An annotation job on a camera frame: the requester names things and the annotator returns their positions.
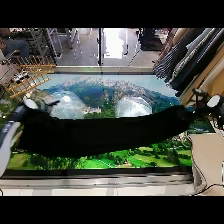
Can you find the dark knit garment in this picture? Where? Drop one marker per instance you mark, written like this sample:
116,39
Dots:
100,135

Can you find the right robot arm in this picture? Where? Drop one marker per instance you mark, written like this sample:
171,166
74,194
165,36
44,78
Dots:
214,101

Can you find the silver frame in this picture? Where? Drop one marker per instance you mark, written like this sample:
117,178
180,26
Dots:
100,181

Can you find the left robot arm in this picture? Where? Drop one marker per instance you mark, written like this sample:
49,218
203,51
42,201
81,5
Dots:
7,133

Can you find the person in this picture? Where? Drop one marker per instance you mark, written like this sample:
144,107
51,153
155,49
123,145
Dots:
15,45

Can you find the yellow wooden rack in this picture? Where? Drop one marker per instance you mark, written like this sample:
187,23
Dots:
30,75

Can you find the striped shirt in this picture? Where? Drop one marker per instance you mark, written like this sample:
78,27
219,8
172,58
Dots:
170,63

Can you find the beige garment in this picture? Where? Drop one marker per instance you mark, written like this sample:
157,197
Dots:
208,160

